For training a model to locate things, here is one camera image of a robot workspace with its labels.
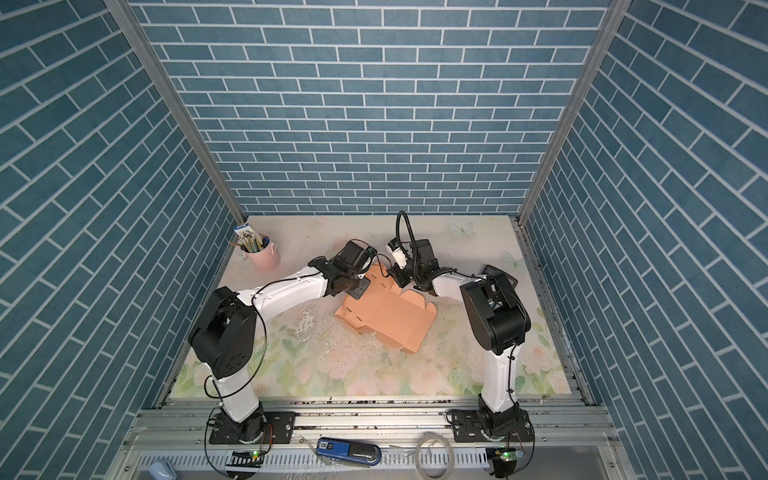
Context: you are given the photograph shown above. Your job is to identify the pink paper box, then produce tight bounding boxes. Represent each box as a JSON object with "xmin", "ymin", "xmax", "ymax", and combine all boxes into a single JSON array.
[{"xmin": 335, "ymin": 265, "xmax": 437, "ymax": 353}]

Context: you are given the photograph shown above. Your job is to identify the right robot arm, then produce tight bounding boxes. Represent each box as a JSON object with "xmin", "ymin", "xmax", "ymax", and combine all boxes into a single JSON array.
[{"xmin": 387, "ymin": 238, "xmax": 532, "ymax": 425}]

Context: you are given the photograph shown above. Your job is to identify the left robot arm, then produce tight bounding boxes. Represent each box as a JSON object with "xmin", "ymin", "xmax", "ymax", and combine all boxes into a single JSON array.
[{"xmin": 188, "ymin": 240, "xmax": 377, "ymax": 426}]

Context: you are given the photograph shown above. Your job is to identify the black Dexin desk calculator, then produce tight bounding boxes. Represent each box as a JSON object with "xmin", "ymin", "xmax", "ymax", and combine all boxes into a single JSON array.
[{"xmin": 481, "ymin": 264, "xmax": 518, "ymax": 290}]

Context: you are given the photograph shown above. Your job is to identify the pink pen holder cup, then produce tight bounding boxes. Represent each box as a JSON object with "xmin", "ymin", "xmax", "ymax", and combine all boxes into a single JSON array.
[{"xmin": 244, "ymin": 236, "xmax": 281, "ymax": 273}]

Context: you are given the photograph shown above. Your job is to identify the pens in cup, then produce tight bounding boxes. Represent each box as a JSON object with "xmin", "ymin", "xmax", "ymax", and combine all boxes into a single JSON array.
[{"xmin": 234, "ymin": 223, "xmax": 266, "ymax": 253}]

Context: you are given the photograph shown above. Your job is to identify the blue handheld device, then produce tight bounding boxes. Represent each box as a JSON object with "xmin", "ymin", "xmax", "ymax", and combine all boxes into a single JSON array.
[{"xmin": 316, "ymin": 437, "xmax": 382, "ymax": 467}]

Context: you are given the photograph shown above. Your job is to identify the left controller board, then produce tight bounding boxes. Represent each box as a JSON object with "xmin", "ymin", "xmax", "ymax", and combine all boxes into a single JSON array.
[{"xmin": 225, "ymin": 450, "xmax": 264, "ymax": 480}]

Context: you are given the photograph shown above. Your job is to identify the controller board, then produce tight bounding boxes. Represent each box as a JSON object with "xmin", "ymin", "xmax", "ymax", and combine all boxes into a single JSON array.
[
  {"xmin": 225, "ymin": 450, "xmax": 264, "ymax": 480},
  {"xmin": 485, "ymin": 447, "xmax": 525, "ymax": 479}
]

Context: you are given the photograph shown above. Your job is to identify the right controller board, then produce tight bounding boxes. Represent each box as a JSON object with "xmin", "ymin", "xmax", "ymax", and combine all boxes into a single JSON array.
[{"xmin": 485, "ymin": 447, "xmax": 525, "ymax": 479}]

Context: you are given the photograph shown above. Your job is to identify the light blue object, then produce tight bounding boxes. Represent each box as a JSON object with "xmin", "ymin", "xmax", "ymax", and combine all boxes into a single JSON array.
[{"xmin": 148, "ymin": 459, "xmax": 178, "ymax": 480}]

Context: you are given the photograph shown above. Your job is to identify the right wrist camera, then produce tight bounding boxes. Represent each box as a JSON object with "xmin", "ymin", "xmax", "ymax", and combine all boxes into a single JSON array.
[{"xmin": 387, "ymin": 238, "xmax": 408, "ymax": 270}]

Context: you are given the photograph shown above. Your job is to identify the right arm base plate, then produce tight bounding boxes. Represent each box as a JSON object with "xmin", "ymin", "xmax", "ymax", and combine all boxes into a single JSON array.
[{"xmin": 445, "ymin": 405, "xmax": 535, "ymax": 443}]

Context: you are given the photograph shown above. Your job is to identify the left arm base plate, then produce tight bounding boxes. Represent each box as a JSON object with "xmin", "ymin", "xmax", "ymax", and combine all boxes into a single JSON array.
[{"xmin": 207, "ymin": 410, "xmax": 296, "ymax": 445}]

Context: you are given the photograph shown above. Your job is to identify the coiled white cable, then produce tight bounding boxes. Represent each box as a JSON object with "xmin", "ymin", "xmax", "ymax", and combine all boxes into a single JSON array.
[{"xmin": 413, "ymin": 431, "xmax": 456, "ymax": 480}]

